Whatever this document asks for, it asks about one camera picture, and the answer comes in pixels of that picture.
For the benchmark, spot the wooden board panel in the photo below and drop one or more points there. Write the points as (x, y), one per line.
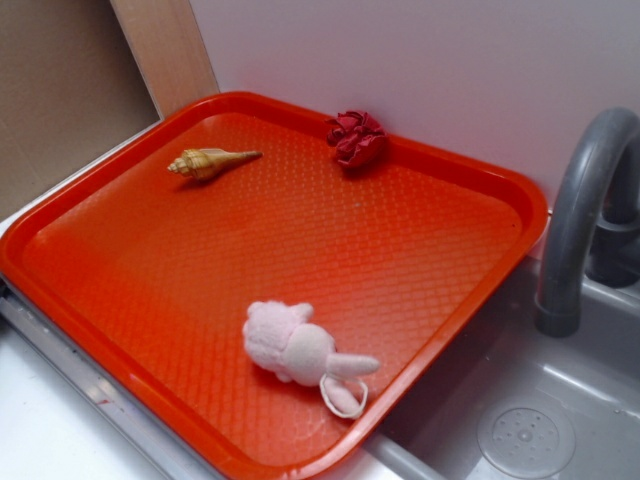
(169, 50)

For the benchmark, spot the grey toy sink basin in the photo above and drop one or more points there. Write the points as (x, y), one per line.
(504, 401)

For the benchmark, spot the tan spiral seashell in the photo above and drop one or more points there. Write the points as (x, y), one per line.
(207, 163)

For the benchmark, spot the pink plush bunny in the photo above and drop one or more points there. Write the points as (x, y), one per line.
(281, 339)

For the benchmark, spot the orange plastic tray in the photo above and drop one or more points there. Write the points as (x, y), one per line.
(151, 273)

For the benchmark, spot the grey plastic faucet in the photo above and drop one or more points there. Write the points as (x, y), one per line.
(594, 228)

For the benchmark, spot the crumpled red paper ball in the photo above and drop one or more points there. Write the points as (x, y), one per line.
(356, 137)

